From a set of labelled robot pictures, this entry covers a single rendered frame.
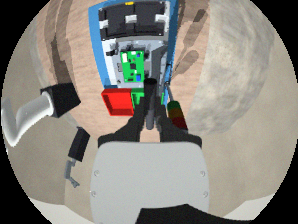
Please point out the green circuit board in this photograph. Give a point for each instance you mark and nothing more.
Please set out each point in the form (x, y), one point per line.
(133, 66)

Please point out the green bin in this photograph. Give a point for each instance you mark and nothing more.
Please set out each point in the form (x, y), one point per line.
(136, 93)

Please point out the red bin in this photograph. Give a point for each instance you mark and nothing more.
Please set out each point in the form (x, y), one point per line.
(118, 102)

